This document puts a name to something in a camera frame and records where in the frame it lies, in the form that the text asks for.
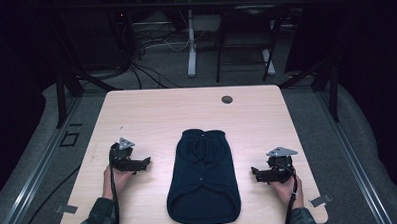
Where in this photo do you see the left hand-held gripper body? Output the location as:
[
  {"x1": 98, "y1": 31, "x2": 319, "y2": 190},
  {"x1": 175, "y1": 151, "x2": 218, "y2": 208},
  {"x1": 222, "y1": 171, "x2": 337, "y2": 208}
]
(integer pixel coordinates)
[{"x1": 108, "y1": 136, "x2": 144, "y2": 173}]

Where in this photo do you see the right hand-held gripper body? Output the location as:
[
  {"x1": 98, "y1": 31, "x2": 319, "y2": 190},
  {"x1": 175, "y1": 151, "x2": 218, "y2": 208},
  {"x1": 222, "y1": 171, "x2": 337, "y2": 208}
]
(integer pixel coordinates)
[{"x1": 263, "y1": 146, "x2": 300, "y2": 185}]

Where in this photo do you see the person's left hand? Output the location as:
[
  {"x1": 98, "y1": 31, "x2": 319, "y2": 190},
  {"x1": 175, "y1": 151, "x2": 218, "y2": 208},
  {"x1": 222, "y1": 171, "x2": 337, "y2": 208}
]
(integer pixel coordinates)
[{"x1": 100, "y1": 163, "x2": 137, "y2": 200}]

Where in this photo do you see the person's right hand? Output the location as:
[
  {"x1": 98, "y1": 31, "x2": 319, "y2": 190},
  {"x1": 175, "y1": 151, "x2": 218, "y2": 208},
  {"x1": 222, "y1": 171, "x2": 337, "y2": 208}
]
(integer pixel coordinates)
[{"x1": 271, "y1": 174, "x2": 305, "y2": 211}]

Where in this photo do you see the grey metal table clip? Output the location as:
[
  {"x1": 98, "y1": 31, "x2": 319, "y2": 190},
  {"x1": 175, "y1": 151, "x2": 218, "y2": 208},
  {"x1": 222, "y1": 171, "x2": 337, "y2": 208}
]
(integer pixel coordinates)
[
  {"x1": 54, "y1": 203, "x2": 79, "y2": 215},
  {"x1": 308, "y1": 193, "x2": 334, "y2": 208}
]

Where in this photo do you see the dark blue garment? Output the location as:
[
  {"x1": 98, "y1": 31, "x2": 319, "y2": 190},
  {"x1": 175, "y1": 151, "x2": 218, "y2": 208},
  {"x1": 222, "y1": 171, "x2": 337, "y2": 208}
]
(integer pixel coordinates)
[{"x1": 163, "y1": 127, "x2": 242, "y2": 224}]

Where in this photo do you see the white desk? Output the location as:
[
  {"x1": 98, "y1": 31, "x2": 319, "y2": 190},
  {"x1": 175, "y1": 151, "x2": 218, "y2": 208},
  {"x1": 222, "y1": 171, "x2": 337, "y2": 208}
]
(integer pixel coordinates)
[{"x1": 166, "y1": 0, "x2": 313, "y2": 80}]

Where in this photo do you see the black chair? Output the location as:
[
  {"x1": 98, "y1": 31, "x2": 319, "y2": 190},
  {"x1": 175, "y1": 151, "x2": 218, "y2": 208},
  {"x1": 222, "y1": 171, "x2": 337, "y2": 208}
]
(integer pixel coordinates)
[{"x1": 213, "y1": 3, "x2": 284, "y2": 84}]

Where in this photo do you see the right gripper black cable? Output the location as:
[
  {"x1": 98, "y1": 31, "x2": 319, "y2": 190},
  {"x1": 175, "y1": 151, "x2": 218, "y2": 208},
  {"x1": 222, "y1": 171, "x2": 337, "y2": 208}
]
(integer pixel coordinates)
[{"x1": 280, "y1": 163, "x2": 300, "y2": 224}]

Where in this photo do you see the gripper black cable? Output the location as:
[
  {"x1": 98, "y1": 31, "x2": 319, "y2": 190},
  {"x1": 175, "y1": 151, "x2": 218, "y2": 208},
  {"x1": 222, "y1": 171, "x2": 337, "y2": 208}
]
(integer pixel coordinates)
[
  {"x1": 109, "y1": 151, "x2": 121, "y2": 224},
  {"x1": 280, "y1": 163, "x2": 300, "y2": 224}
]

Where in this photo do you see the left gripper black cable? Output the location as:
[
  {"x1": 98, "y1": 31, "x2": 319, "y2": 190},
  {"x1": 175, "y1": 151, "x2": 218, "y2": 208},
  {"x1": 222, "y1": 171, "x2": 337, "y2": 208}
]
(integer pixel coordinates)
[{"x1": 109, "y1": 151, "x2": 121, "y2": 224}]

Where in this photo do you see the aluminium floor rail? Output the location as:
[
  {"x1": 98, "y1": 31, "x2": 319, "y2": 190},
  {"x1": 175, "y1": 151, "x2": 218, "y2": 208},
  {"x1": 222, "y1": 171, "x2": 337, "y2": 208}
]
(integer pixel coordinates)
[
  {"x1": 0, "y1": 95, "x2": 88, "y2": 224},
  {"x1": 314, "y1": 88, "x2": 395, "y2": 224}
]

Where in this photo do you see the black floor cable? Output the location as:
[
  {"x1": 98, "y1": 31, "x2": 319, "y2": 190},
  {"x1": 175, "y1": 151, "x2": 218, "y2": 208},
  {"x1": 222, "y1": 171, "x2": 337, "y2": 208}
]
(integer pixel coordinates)
[{"x1": 17, "y1": 165, "x2": 83, "y2": 224}]

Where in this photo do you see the black metal frame stand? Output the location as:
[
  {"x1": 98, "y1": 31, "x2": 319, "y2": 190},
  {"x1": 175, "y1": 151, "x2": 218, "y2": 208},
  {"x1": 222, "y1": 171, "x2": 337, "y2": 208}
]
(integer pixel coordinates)
[
  {"x1": 46, "y1": 14, "x2": 125, "y2": 129},
  {"x1": 277, "y1": 58, "x2": 341, "y2": 125}
]

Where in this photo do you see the bundle of floor cables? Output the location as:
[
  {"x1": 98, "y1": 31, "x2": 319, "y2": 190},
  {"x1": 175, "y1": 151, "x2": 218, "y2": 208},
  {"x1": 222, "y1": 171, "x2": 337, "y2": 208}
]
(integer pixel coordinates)
[{"x1": 109, "y1": 8, "x2": 194, "y2": 92}]

